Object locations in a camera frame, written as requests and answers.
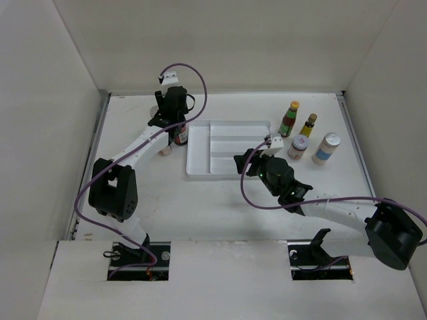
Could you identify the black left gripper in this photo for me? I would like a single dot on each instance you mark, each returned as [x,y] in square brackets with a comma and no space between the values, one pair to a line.
[161,98]

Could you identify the small yellow oil bottle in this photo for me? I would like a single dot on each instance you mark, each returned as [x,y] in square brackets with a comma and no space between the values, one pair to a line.
[308,126]

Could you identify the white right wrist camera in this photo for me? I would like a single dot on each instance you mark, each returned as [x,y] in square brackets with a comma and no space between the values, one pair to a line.
[274,144]

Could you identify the dark soy sauce bottle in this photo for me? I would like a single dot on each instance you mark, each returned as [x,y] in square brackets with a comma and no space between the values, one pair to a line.
[181,135]

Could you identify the white divided organizer tray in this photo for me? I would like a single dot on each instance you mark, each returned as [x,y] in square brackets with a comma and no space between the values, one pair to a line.
[212,145]

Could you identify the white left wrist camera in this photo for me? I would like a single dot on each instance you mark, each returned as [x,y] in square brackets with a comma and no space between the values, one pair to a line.
[168,79]

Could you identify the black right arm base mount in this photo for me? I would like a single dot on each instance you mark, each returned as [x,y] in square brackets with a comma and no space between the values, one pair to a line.
[310,262]

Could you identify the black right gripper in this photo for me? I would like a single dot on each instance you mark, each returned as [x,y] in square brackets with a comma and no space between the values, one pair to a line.
[255,160]

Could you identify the red chili sauce bottle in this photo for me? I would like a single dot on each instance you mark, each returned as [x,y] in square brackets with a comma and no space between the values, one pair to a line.
[289,119]

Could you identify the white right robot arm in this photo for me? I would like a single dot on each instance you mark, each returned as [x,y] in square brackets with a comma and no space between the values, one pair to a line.
[386,232]

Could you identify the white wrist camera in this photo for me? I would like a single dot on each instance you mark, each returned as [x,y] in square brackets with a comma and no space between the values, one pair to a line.
[274,144]
[168,79]

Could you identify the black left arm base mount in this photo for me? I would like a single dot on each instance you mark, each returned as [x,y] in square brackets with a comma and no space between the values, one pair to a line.
[134,264]

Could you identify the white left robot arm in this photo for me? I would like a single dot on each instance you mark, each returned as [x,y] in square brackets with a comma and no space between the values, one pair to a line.
[114,194]

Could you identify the white peppercorn jar silver lid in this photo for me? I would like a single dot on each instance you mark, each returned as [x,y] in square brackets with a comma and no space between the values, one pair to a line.
[154,112]

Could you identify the white powder shaker blue label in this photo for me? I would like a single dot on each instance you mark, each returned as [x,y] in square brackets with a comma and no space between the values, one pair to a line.
[326,148]

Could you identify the brown sauce jar white lid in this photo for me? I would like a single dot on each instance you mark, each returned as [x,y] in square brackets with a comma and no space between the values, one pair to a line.
[298,147]

